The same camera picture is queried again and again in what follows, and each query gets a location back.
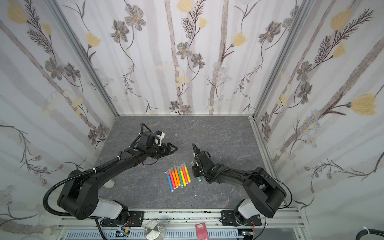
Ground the dark orange marker pen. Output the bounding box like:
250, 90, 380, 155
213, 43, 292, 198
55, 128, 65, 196
171, 168, 179, 189

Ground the aluminium mounting rail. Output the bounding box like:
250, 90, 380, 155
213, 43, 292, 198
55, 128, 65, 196
55, 208, 310, 240

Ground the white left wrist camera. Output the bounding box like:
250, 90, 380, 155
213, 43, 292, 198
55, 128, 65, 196
154, 131, 165, 146

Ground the white slotted cable duct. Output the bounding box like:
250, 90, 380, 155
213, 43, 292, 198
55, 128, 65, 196
61, 229, 244, 240

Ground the black corrugated cable conduit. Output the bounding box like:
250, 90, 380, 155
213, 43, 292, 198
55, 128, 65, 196
42, 166, 100, 217

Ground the pink marker pen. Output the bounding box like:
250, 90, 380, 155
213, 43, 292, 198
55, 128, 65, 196
180, 164, 190, 186

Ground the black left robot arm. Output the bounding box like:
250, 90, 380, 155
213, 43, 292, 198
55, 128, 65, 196
57, 131, 178, 220

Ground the lime green marker pen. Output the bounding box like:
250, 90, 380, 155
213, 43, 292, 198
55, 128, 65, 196
177, 166, 187, 187

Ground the red marker pen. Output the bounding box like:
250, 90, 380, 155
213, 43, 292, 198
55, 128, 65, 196
168, 169, 178, 191

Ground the light blue marker pen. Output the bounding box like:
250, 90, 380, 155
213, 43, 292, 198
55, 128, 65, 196
166, 171, 174, 192

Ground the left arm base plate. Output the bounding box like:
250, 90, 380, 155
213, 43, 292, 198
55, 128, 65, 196
100, 210, 145, 227

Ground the round silver metal knob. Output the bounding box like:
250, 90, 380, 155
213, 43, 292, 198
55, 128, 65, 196
144, 220, 166, 240

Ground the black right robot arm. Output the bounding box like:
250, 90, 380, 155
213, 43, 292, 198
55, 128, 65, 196
192, 144, 287, 218

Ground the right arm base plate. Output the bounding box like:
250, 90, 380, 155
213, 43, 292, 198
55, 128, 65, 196
219, 210, 262, 227

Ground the pink rectangular tag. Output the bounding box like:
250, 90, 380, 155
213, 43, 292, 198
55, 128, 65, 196
196, 223, 209, 240

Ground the yellow marker pen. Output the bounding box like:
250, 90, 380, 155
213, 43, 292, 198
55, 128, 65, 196
183, 163, 191, 183

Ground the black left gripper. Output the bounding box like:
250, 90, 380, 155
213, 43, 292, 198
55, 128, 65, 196
146, 142, 179, 158

